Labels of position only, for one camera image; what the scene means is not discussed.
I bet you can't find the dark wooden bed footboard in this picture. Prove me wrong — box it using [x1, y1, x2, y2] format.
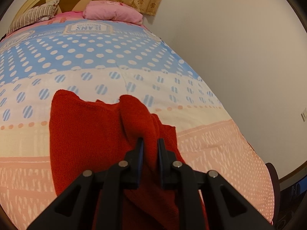
[266, 163, 306, 229]

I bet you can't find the striped pillow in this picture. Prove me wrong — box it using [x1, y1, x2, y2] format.
[7, 0, 60, 34]

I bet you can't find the white wall socket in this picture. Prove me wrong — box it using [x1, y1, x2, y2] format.
[301, 108, 307, 122]

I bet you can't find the polka dot bed quilt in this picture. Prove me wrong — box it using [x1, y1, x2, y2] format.
[1, 17, 275, 229]

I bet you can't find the red embroidered knit sweater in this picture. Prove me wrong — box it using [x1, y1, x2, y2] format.
[49, 90, 183, 229]

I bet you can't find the pink folded blanket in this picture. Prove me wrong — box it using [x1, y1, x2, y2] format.
[83, 1, 143, 25]

